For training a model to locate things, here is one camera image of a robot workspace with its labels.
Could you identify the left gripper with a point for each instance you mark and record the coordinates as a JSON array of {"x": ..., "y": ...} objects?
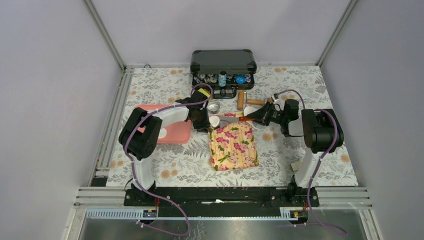
[{"x": 204, "y": 126}]

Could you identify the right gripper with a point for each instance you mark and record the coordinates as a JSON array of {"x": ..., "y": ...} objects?
[{"x": 262, "y": 113}]

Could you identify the white dough ball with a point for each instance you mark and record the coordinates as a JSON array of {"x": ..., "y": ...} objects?
[{"x": 214, "y": 121}]

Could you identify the wooden double-ended rolling pin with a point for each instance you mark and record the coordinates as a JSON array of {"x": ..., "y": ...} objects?
[{"x": 243, "y": 100}]

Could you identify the floral yellow tray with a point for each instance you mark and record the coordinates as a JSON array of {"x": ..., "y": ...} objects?
[{"x": 233, "y": 147}]

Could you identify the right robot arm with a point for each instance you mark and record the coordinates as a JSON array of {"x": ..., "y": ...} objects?
[{"x": 321, "y": 132}]

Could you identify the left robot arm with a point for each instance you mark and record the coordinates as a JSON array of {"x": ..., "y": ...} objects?
[{"x": 140, "y": 135}]

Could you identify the white dough wrapper lower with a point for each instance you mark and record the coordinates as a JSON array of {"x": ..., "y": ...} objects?
[{"x": 162, "y": 133}]

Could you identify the orange green sticky notes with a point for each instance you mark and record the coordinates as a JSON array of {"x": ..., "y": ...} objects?
[{"x": 206, "y": 93}]

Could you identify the pink plastic tray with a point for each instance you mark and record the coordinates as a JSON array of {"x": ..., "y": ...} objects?
[{"x": 177, "y": 133}]

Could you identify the blue small blind button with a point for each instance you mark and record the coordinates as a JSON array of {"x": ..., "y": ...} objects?
[{"x": 240, "y": 79}]

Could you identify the blue white chip stack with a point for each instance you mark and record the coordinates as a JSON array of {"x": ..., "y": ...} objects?
[{"x": 222, "y": 79}]

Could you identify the black poker chip case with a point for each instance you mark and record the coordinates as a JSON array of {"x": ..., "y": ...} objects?
[{"x": 207, "y": 64}]

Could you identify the white green eraser block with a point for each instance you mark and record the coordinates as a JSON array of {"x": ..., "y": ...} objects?
[{"x": 295, "y": 166}]

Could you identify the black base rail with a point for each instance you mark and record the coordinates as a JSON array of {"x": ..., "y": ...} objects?
[{"x": 222, "y": 202}]

